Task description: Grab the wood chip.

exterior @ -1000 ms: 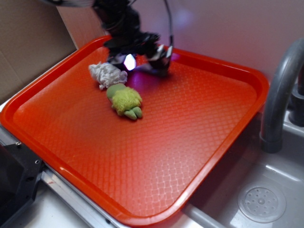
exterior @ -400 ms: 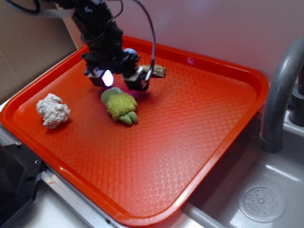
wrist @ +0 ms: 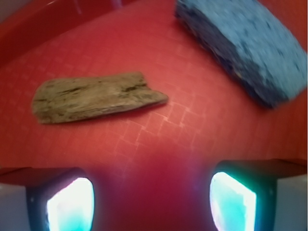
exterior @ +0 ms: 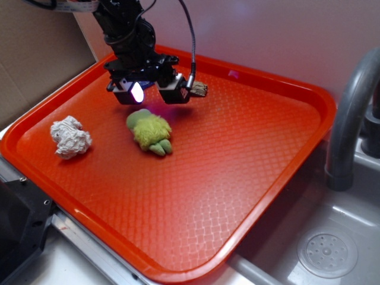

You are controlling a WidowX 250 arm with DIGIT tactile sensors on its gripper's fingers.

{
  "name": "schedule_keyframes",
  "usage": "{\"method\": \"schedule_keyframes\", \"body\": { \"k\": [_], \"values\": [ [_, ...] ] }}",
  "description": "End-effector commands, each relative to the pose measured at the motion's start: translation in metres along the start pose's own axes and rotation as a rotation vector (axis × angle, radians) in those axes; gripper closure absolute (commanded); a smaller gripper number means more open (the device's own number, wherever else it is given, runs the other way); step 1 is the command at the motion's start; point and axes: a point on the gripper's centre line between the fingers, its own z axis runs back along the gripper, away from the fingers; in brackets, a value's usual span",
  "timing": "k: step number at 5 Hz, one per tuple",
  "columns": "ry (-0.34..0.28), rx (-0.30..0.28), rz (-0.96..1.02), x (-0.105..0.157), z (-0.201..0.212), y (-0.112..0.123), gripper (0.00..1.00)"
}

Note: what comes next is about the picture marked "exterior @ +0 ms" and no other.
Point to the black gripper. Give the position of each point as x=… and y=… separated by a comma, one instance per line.
x=158, y=68

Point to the brown wood chip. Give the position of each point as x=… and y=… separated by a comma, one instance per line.
x=199, y=89

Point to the green fuzzy plush toy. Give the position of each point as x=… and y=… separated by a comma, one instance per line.
x=151, y=132

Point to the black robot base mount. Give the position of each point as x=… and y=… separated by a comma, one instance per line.
x=25, y=216

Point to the grey toy faucet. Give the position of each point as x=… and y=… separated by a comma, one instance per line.
x=357, y=111

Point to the red plastic tray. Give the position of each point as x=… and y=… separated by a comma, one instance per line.
x=175, y=219

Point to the grey toy sink basin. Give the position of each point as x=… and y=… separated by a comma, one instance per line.
x=268, y=254

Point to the grey sink drain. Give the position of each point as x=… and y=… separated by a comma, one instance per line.
x=327, y=253

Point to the crumpled white paper ball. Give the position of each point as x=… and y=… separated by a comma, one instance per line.
x=70, y=138

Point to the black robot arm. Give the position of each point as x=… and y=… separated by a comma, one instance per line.
x=133, y=41

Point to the brown cardboard box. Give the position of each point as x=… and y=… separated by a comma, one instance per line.
x=41, y=50

